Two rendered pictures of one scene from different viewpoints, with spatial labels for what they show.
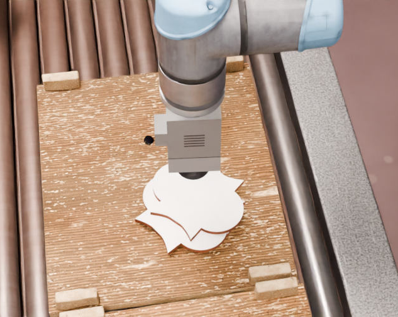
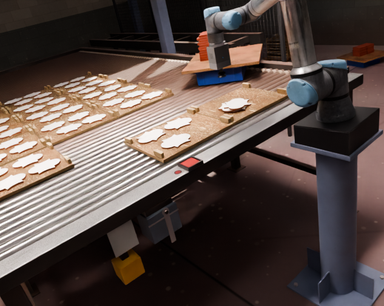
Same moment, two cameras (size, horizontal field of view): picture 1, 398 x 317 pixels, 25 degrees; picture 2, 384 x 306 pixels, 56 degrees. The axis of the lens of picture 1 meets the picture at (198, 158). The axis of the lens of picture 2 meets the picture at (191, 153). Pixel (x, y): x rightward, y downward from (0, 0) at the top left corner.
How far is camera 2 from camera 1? 158 cm
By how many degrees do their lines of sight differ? 55
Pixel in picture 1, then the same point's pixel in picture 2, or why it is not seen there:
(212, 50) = (208, 22)
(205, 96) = (211, 39)
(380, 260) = (257, 130)
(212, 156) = (215, 63)
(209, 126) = (212, 50)
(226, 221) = (233, 107)
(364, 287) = (245, 132)
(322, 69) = not seen: hidden behind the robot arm
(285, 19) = (220, 16)
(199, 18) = (205, 12)
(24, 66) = not seen: hidden behind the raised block
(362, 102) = not seen: outside the picture
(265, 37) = (216, 20)
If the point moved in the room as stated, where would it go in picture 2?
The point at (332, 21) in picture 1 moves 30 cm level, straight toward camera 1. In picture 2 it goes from (227, 17) to (159, 34)
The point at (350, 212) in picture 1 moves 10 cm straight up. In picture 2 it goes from (266, 122) to (264, 102)
